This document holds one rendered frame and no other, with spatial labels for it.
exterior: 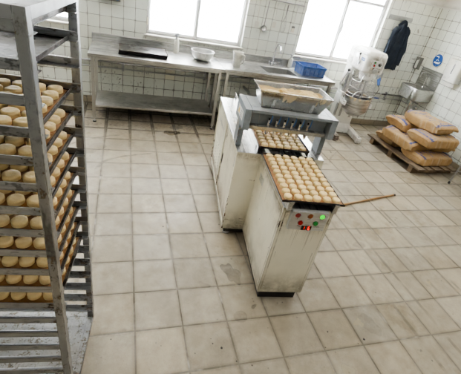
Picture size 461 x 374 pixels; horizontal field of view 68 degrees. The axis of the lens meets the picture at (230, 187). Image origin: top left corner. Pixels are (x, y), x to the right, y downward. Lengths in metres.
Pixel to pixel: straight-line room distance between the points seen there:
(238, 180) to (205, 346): 1.23
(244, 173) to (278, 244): 0.71
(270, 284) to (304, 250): 0.37
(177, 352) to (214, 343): 0.24
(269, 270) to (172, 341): 0.77
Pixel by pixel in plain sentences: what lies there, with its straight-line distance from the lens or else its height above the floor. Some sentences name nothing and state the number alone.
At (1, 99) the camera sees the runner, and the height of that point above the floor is 1.59.
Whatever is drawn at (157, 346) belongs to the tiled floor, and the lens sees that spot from 2.32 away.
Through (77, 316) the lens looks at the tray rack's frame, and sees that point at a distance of 2.28.
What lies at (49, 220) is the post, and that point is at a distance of 1.19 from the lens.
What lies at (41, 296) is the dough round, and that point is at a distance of 1.59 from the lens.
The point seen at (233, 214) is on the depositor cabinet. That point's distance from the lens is 2.92.
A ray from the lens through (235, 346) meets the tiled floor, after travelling 2.37.
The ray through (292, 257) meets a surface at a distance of 2.38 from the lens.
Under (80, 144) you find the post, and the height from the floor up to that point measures 1.26.
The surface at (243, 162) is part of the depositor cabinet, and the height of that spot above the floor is 0.75.
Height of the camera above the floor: 1.96
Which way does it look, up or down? 32 degrees down
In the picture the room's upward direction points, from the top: 12 degrees clockwise
